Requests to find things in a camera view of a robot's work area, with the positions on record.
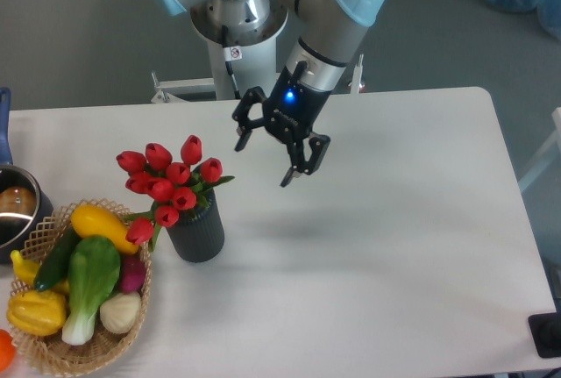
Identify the dark grey ribbed vase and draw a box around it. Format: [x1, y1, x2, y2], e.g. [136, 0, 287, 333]
[167, 191, 224, 263]

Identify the white frame at right edge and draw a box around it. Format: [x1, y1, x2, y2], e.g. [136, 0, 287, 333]
[518, 107, 560, 193]

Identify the yellow squash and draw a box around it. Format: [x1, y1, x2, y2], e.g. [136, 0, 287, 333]
[70, 204, 139, 255]

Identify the woven wicker basket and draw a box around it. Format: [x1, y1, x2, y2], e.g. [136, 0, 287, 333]
[9, 198, 152, 377]

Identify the red tulip bouquet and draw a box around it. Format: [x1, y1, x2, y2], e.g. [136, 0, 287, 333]
[116, 135, 234, 250]

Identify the yellow bell pepper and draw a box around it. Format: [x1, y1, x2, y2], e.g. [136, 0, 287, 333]
[6, 290, 67, 337]

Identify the white garlic bulb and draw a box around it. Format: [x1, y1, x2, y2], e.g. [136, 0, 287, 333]
[100, 292, 141, 334]

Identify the blue handled saucepan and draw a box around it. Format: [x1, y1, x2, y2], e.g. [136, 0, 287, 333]
[1, 87, 53, 265]

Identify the dark green cucumber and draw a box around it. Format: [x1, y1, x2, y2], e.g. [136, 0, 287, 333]
[33, 226, 82, 292]

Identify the purple red radish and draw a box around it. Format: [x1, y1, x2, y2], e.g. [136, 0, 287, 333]
[118, 255, 146, 293]

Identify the brown item in saucepan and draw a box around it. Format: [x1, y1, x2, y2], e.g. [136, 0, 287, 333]
[0, 186, 37, 216]

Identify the green bok choy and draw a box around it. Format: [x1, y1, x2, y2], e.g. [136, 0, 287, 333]
[61, 235, 121, 346]

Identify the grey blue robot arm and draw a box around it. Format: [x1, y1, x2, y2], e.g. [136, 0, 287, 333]
[158, 0, 385, 184]

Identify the black device at table edge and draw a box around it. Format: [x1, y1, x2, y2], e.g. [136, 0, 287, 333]
[528, 312, 560, 359]

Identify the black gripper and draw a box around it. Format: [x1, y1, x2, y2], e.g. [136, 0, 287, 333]
[232, 66, 330, 188]

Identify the small yellow gourd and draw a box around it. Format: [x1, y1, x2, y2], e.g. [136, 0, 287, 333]
[10, 250, 69, 296]

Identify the orange fruit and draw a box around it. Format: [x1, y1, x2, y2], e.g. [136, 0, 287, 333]
[0, 329, 16, 372]

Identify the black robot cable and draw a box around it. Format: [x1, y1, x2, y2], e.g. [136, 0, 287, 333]
[221, 25, 243, 101]

